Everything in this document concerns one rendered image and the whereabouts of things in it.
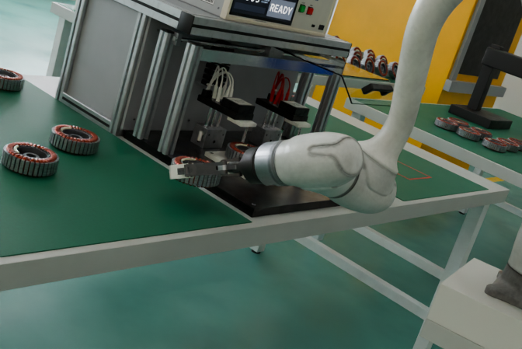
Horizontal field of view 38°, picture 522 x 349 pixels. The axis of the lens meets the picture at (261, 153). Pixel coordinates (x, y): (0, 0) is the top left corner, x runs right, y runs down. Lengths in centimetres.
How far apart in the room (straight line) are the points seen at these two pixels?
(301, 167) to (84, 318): 139
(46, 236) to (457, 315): 77
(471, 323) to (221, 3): 97
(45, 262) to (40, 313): 131
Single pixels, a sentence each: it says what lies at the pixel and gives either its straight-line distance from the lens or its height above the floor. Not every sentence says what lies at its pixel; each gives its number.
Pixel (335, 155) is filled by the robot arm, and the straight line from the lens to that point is 135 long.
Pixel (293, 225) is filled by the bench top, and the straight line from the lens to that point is 174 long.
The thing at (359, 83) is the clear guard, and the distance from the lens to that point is 200.
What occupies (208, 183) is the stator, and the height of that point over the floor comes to 81.
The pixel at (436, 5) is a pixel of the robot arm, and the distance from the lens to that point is 138.
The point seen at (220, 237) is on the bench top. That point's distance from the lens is 156.
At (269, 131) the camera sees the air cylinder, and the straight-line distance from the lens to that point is 218.
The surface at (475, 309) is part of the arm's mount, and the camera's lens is 148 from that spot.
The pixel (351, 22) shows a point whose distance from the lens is 593.
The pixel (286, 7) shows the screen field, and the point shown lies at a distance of 206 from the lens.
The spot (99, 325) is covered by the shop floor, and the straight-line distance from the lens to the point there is 259.
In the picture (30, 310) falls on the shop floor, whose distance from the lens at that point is 260.
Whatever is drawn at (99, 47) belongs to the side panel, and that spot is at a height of 94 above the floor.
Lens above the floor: 132
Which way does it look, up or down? 15 degrees down
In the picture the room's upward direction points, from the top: 18 degrees clockwise
